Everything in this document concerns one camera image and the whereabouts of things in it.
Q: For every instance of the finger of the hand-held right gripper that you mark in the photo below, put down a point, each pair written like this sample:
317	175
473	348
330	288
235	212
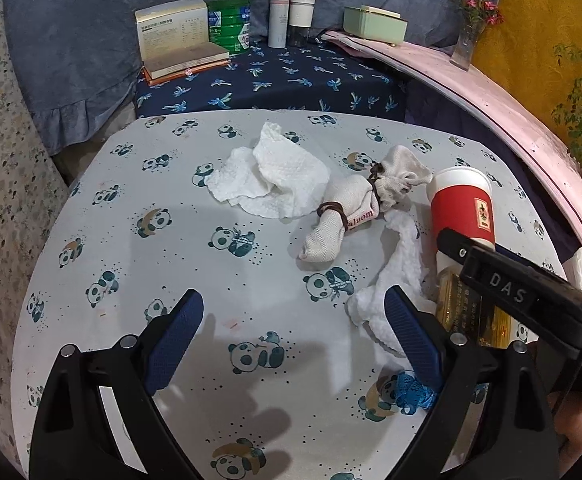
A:
511	287

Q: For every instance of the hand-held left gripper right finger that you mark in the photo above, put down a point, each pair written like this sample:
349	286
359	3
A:
413	340

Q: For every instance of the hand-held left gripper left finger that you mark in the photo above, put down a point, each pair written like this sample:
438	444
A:
176	342

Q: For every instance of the gold foil packet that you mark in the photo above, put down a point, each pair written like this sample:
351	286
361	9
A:
471	310

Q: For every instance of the blue measuring tape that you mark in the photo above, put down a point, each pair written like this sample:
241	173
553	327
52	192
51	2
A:
411	392

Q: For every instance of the waste bin with white liner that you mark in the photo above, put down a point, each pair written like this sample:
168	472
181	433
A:
580	267

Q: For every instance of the white fluffy towel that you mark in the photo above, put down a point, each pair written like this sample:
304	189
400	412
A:
401	260

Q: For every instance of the red paper cup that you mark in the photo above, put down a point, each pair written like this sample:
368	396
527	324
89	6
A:
463	210

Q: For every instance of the white paper towel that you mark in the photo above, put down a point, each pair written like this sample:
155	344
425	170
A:
286	170

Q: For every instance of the person's right hand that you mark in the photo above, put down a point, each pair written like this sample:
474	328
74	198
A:
578	420

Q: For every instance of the green leafy plant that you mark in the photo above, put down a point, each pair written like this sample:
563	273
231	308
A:
578	95

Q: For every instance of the panda print tablecloth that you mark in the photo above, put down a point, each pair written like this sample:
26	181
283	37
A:
271	270

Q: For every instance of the beige tied sock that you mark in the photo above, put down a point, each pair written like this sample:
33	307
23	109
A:
331	245

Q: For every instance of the pink cloth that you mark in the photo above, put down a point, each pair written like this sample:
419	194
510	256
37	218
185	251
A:
496	100

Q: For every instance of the dark purple cloth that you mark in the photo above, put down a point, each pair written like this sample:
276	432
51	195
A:
471	125

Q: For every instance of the yellow cloth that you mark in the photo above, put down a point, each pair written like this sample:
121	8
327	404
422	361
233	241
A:
546	10

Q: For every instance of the glass vase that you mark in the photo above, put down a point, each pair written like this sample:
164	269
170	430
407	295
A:
465	50

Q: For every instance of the floral print cloth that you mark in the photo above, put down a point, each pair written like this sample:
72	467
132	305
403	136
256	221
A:
1	185

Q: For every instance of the red flower bunch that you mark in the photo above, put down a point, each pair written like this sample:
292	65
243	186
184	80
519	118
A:
476	5

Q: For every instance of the thin orange book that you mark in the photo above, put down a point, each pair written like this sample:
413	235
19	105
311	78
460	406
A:
147	76

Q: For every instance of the navy palm print cloth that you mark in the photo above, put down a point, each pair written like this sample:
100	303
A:
296	85

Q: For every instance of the thick book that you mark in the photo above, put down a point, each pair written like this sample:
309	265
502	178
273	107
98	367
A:
191	57

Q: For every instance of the pale green tissue box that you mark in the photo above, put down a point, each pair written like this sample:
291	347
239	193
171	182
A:
373	25

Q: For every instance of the beige carton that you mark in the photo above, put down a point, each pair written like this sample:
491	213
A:
171	30

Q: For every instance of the green tin can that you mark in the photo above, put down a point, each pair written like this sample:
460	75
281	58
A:
231	25

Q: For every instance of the blue-grey cloth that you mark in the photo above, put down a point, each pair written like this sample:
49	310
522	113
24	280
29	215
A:
71	35

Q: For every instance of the white bottle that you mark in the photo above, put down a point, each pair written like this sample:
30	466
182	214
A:
278	22

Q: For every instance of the white lidded jar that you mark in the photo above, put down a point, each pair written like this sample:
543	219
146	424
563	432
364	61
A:
301	12

